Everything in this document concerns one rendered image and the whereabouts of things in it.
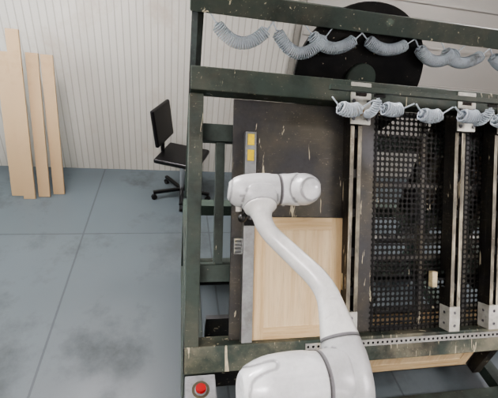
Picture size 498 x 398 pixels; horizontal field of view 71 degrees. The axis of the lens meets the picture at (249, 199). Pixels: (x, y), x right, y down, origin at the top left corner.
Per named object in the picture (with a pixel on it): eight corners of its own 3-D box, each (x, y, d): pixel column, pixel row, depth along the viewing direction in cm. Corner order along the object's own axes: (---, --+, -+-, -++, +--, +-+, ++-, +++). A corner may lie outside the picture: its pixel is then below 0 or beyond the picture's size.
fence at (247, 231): (239, 339, 162) (240, 343, 158) (243, 133, 160) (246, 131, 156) (250, 339, 163) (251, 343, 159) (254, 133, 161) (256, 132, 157)
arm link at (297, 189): (308, 174, 122) (272, 174, 120) (327, 170, 107) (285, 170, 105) (309, 204, 123) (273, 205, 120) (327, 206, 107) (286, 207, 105)
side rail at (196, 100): (183, 337, 162) (184, 347, 152) (188, 99, 161) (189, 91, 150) (197, 336, 164) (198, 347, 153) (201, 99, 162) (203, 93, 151)
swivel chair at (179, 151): (201, 179, 450) (206, 99, 394) (215, 209, 399) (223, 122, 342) (148, 182, 427) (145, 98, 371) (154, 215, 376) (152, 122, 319)
